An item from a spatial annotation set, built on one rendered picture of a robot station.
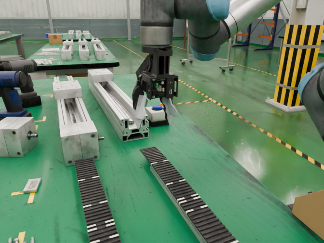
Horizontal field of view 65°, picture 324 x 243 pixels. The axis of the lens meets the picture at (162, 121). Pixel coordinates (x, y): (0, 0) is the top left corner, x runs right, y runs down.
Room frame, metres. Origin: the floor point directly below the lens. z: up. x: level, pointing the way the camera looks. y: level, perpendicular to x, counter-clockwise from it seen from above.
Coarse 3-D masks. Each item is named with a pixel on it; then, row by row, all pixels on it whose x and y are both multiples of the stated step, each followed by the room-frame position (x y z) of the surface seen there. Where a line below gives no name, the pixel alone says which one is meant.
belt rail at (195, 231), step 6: (150, 168) 0.62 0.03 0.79; (156, 174) 0.58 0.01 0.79; (162, 186) 0.54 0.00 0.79; (168, 192) 0.50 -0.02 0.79; (174, 198) 0.47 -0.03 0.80; (174, 204) 0.47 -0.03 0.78; (180, 210) 0.44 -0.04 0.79; (186, 216) 0.42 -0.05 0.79; (192, 228) 0.39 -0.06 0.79; (198, 234) 0.38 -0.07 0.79; (204, 240) 0.35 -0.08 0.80
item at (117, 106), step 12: (96, 84) 1.28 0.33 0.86; (108, 84) 1.32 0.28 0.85; (96, 96) 1.26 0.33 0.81; (108, 96) 1.06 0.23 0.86; (120, 96) 1.09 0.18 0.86; (108, 108) 0.98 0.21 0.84; (120, 108) 0.98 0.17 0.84; (132, 108) 0.92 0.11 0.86; (120, 120) 0.80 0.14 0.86; (132, 120) 0.86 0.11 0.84; (144, 120) 0.83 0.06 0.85; (120, 132) 0.81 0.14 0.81; (132, 132) 0.81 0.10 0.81; (144, 132) 0.83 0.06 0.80
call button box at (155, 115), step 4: (148, 108) 0.98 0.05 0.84; (152, 108) 0.97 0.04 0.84; (148, 112) 0.95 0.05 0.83; (152, 112) 0.93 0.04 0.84; (156, 112) 0.93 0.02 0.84; (160, 112) 0.94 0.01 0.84; (164, 112) 0.94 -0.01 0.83; (148, 116) 0.95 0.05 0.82; (152, 116) 0.92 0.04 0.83; (156, 116) 0.93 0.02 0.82; (160, 116) 0.94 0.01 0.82; (164, 116) 0.94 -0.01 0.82; (148, 120) 0.95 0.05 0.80; (152, 120) 0.92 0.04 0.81; (156, 120) 0.93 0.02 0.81; (160, 120) 0.94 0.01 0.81; (164, 120) 0.95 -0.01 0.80; (152, 124) 0.92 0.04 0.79; (156, 124) 0.93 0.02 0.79; (160, 124) 0.94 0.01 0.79; (164, 124) 0.94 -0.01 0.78
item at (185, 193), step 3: (189, 189) 0.48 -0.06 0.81; (192, 189) 0.48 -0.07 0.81; (177, 192) 0.47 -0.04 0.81; (180, 192) 0.47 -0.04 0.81; (183, 192) 0.47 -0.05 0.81; (186, 192) 0.48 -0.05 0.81; (189, 192) 0.47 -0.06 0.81; (192, 192) 0.47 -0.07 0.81; (195, 192) 0.47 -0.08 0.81; (174, 195) 0.46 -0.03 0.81; (177, 195) 0.47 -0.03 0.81; (180, 195) 0.46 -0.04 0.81; (183, 195) 0.46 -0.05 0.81; (186, 195) 0.46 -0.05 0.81; (189, 195) 0.47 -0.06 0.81; (177, 198) 0.46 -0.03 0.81
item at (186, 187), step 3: (180, 186) 0.50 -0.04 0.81; (183, 186) 0.50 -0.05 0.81; (186, 186) 0.50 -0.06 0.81; (189, 186) 0.50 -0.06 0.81; (171, 189) 0.48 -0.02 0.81; (174, 189) 0.49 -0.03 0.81; (177, 189) 0.48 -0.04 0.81; (180, 189) 0.48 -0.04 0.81; (183, 189) 0.48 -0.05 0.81; (186, 189) 0.49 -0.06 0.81; (171, 192) 0.48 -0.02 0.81; (174, 192) 0.48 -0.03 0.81
